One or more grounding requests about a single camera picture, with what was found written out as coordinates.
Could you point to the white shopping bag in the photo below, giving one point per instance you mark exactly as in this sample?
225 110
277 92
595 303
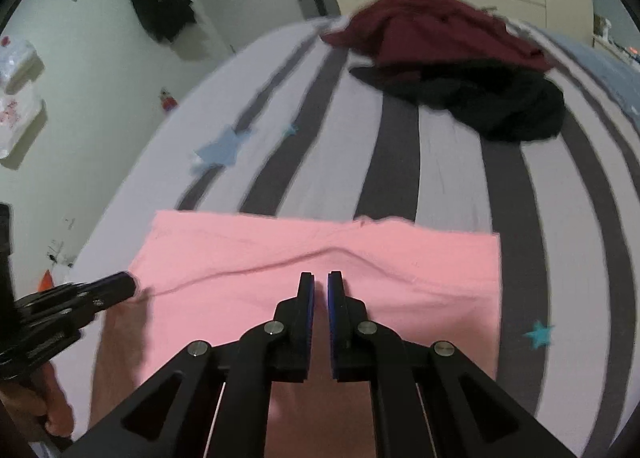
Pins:
20 123

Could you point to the person's left hand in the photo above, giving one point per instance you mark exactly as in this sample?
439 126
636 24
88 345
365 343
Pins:
55 403

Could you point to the clear plastic bag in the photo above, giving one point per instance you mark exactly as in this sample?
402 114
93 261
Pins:
17 63

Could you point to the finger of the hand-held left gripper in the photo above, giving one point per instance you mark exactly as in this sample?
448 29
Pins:
100 290

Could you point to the pink garment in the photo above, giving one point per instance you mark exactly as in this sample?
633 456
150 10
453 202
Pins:
400 263

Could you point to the black garment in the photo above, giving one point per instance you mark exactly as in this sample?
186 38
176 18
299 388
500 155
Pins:
500 103

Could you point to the red fire extinguisher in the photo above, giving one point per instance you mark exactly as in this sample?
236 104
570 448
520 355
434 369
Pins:
169 101

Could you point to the maroon garment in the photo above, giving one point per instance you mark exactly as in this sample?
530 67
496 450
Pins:
435 28

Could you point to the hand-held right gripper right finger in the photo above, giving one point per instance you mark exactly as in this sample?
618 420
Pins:
337 333

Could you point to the clutter on floor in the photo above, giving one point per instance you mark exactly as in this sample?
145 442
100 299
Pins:
46 282

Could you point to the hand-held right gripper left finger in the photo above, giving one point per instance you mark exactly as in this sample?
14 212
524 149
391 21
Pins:
306 328

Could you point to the white nightstand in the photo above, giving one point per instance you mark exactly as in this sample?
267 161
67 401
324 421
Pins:
615 38

